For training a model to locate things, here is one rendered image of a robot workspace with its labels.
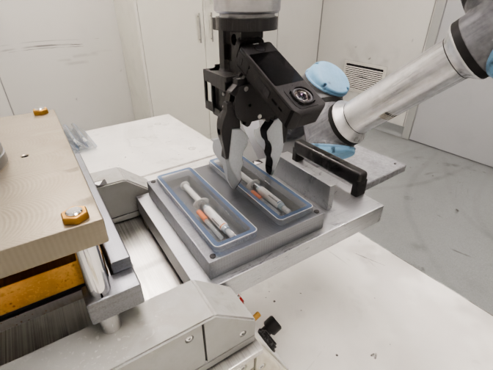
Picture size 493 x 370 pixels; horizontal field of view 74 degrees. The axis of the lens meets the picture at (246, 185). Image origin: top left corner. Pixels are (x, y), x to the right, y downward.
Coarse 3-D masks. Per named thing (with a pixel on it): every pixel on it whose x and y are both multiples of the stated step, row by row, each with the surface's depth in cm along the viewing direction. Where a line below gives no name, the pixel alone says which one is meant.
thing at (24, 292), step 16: (32, 272) 24; (48, 272) 24; (64, 272) 25; (80, 272) 26; (0, 288) 23; (16, 288) 23; (32, 288) 24; (48, 288) 25; (64, 288) 25; (80, 288) 26; (0, 304) 23; (16, 304) 24; (32, 304) 25; (48, 304) 25; (64, 304) 26; (0, 320) 24; (16, 320) 24
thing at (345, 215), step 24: (264, 168) 57; (288, 168) 51; (312, 168) 57; (312, 192) 48; (336, 192) 50; (144, 216) 48; (336, 216) 45; (360, 216) 45; (168, 240) 40; (312, 240) 41; (336, 240) 44; (192, 264) 37; (264, 264) 37; (288, 264) 40; (240, 288) 37
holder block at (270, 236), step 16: (208, 176) 49; (160, 192) 45; (224, 192) 45; (160, 208) 45; (176, 208) 42; (240, 208) 42; (256, 208) 42; (176, 224) 40; (256, 224) 39; (272, 224) 39; (288, 224) 39; (304, 224) 40; (320, 224) 42; (192, 240) 37; (256, 240) 37; (272, 240) 38; (288, 240) 40; (208, 256) 34; (224, 256) 35; (240, 256) 36; (256, 256) 38; (208, 272) 35; (224, 272) 36
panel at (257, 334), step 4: (256, 312) 39; (256, 316) 39; (256, 328) 48; (256, 332) 41; (260, 332) 43; (256, 336) 35; (260, 336) 42; (260, 340) 37; (264, 340) 42; (264, 344) 38; (268, 344) 42; (268, 348) 38; (272, 348) 42; (272, 352) 40; (276, 352) 48; (276, 356) 41; (280, 360) 43; (284, 364) 44; (288, 368) 48
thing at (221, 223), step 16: (160, 176) 47; (176, 176) 47; (192, 176) 47; (176, 192) 44; (192, 192) 44; (208, 192) 44; (192, 208) 40; (208, 208) 40; (224, 208) 40; (208, 224) 38; (224, 224) 38; (240, 224) 38; (224, 240) 35
